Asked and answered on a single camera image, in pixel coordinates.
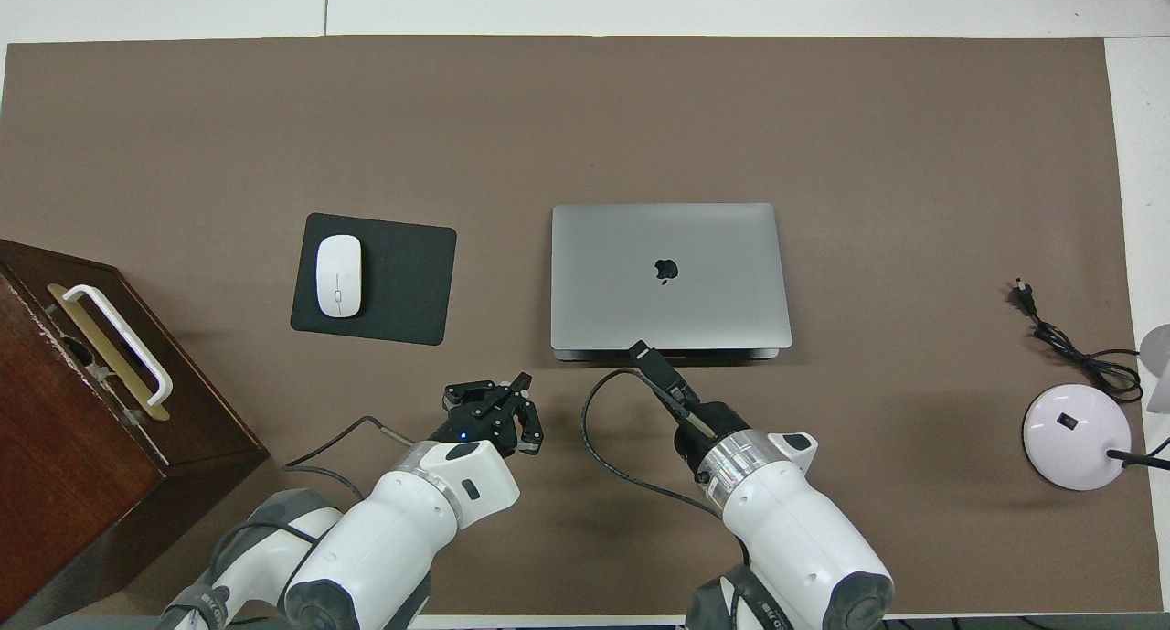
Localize white desk lamp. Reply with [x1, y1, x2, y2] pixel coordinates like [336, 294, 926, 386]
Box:
[1022, 324, 1170, 492]

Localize silver grey laptop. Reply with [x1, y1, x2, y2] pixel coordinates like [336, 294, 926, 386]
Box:
[550, 202, 793, 363]

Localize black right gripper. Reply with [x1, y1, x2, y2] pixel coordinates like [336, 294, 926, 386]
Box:
[630, 339, 753, 476]

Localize white computer mouse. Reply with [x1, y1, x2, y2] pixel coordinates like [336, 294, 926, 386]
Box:
[315, 234, 364, 319]

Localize brass handle plate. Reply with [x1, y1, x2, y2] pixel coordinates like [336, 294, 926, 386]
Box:
[46, 283, 172, 422]

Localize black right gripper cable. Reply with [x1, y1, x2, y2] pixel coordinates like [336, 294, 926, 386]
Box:
[581, 368, 750, 567]

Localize grey left arm cable sleeve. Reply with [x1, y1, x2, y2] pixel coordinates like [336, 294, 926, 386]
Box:
[163, 488, 344, 630]

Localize grey right arm cable sleeve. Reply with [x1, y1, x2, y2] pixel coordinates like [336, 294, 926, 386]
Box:
[686, 564, 796, 630]

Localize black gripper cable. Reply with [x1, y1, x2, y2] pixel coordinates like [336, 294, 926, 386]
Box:
[581, 368, 750, 567]
[283, 416, 417, 503]

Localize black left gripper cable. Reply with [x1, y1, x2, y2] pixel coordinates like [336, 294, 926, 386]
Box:
[283, 416, 417, 503]

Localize brown table mat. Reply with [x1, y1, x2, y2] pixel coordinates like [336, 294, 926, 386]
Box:
[0, 34, 1164, 617]

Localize grey arm cable sleeve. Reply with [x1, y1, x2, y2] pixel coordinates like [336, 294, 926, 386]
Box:
[163, 488, 344, 630]
[686, 564, 796, 630]

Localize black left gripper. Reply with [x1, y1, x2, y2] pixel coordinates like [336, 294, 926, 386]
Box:
[430, 371, 546, 458]

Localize black mouse pad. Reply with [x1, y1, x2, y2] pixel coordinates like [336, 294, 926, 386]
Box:
[290, 212, 458, 347]

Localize dark brown wooden box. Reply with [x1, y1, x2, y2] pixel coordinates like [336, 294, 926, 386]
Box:
[0, 239, 271, 624]

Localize white box handle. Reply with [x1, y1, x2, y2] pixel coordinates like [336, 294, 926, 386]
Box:
[62, 284, 174, 407]

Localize black lamp power cable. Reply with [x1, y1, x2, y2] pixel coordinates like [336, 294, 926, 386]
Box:
[1013, 278, 1145, 404]

